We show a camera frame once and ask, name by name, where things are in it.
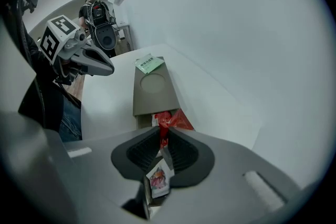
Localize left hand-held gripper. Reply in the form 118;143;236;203
38;15;116;85

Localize person's blue jeans leg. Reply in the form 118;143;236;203
58;98;83;143

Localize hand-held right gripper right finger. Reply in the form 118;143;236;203
149;127;300;224

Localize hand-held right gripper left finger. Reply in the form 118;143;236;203
62;125;161;224

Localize person's black jacket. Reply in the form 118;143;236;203
5;0;82;132

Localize black oval device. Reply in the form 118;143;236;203
93;22;117;51

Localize white side table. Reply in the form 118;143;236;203
114;21;132;52

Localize green small packet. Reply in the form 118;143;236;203
135;53;165;74

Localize red small packet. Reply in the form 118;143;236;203
151;109;195;148

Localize grey-brown cardboard tray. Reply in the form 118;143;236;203
132;56;182;130

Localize white red-print small packet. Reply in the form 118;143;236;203
145;159;175;199

